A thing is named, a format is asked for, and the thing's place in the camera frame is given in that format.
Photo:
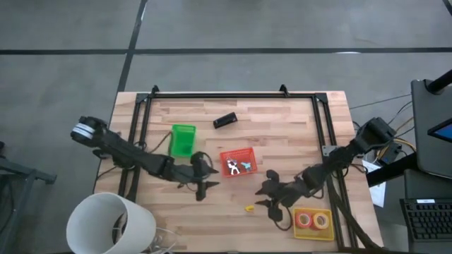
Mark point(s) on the black stand pole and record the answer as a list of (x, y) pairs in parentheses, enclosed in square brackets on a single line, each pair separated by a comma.
[(441, 82)]

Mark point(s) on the black diagonal stand bar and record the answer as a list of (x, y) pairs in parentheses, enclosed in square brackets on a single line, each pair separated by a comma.
[(392, 169)]

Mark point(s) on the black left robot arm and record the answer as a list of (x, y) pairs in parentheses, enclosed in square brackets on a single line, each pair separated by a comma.
[(123, 151)]

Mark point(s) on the grey metal floor stand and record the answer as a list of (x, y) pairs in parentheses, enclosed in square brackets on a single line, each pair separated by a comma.
[(28, 174)]

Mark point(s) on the black power supply box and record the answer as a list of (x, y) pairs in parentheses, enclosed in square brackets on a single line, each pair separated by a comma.
[(390, 153)]

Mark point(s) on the orange tape roll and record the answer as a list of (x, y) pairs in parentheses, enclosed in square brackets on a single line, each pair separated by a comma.
[(297, 220)]

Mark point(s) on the white cylindrical bucket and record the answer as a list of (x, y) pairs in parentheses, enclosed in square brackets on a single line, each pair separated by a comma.
[(92, 225)]

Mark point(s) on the yellow tape roll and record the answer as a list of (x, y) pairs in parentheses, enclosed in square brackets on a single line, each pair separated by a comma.
[(327, 221)]

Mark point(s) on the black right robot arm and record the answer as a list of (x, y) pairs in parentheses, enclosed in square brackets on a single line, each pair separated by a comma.
[(374, 134)]

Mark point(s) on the black stapler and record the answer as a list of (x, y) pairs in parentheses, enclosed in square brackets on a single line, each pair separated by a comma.
[(225, 120)]

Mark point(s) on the black stand platform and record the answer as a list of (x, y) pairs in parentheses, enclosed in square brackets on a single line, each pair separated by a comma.
[(423, 148)]

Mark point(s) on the orange plastic basket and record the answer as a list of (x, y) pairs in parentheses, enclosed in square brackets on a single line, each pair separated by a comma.
[(240, 154)]

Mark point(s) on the yellow plastic basket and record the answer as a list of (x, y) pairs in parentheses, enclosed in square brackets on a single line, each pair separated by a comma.
[(312, 234)]

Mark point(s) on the teal stapler remover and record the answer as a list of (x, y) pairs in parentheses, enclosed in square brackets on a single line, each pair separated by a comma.
[(246, 164)]

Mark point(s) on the green plastic basket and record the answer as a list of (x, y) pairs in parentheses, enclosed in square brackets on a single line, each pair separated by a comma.
[(182, 141)]

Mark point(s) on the grey metal mounting plate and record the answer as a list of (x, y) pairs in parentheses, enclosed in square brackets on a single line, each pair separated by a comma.
[(328, 150)]

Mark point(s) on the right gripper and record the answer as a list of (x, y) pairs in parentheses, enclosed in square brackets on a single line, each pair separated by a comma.
[(291, 192)]

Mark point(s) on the small yellow stapler remover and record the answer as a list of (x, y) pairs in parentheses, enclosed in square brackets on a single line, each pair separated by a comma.
[(249, 208)]

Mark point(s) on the monitor with blue screen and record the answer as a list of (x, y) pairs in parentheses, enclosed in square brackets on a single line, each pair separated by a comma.
[(441, 132)]

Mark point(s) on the black aluminium table frame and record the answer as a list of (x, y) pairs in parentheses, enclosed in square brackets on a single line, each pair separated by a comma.
[(229, 95)]

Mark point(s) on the white paper sheet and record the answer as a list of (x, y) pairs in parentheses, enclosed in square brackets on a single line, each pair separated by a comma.
[(378, 194)]

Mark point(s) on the black stapler remover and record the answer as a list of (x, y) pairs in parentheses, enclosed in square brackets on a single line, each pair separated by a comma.
[(233, 167)]

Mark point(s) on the black laptop keyboard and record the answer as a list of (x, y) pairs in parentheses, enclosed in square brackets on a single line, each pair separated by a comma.
[(427, 222)]

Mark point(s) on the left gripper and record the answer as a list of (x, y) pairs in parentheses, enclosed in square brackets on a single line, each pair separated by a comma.
[(183, 174)]

